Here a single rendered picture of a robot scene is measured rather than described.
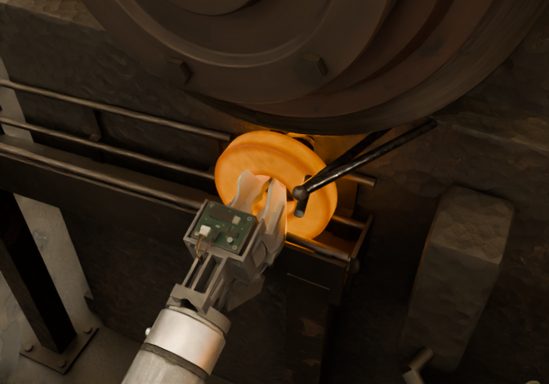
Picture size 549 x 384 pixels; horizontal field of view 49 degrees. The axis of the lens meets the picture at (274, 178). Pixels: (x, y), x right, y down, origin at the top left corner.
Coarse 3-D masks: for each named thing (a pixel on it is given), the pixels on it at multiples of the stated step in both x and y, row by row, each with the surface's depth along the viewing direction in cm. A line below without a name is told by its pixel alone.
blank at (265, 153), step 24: (240, 144) 71; (264, 144) 69; (288, 144) 69; (216, 168) 75; (240, 168) 73; (264, 168) 71; (288, 168) 69; (312, 168) 69; (336, 192) 72; (288, 216) 74; (312, 216) 72
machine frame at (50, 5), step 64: (0, 0) 82; (64, 0) 82; (64, 64) 85; (128, 64) 79; (512, 64) 62; (64, 128) 96; (128, 128) 88; (256, 128) 77; (448, 128) 64; (512, 128) 63; (384, 192) 75; (512, 192) 66; (128, 256) 115; (192, 256) 105; (384, 256) 83; (512, 256) 73; (128, 320) 136; (256, 320) 111; (384, 320) 93; (512, 320) 80
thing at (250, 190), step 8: (240, 176) 68; (248, 176) 69; (256, 176) 73; (264, 176) 72; (240, 184) 68; (248, 184) 70; (256, 184) 72; (264, 184) 72; (240, 192) 69; (248, 192) 71; (256, 192) 71; (264, 192) 73; (240, 200) 69; (248, 200) 71; (256, 200) 72; (240, 208) 70; (248, 208) 70
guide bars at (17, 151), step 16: (0, 144) 89; (32, 160) 87; (48, 160) 86; (96, 176) 83; (112, 176) 82; (144, 192) 80; (160, 192) 79; (192, 208) 78; (288, 240) 73; (304, 240) 73; (336, 256) 71
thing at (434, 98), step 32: (512, 0) 43; (544, 0) 42; (480, 32) 45; (512, 32) 44; (448, 64) 48; (480, 64) 47; (192, 96) 64; (416, 96) 52; (448, 96) 50; (288, 128) 61; (320, 128) 59; (352, 128) 57; (384, 128) 55
